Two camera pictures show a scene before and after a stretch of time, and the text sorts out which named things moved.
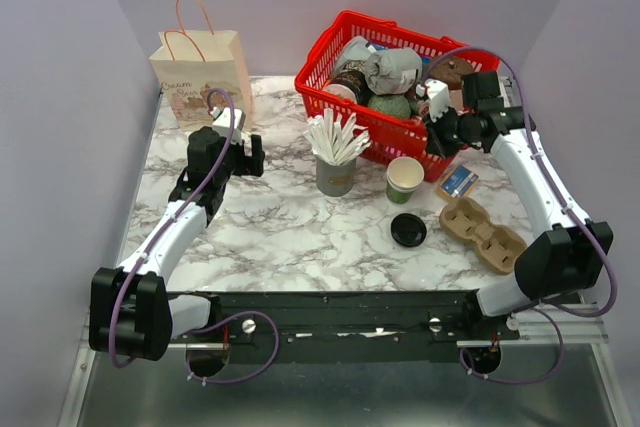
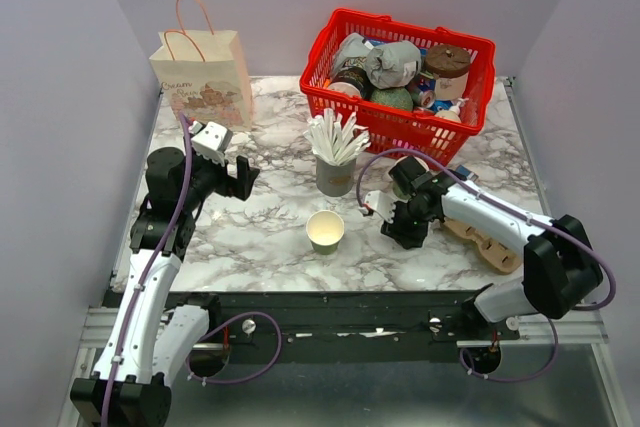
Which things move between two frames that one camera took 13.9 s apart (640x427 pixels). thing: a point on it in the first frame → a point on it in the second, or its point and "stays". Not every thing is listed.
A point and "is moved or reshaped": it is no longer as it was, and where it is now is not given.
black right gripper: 436,143 → 405,237
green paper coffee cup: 404,175 is moved or reshaped
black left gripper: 248,164 → 241,186
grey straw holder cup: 335,180 stays
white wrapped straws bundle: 337,144 stays
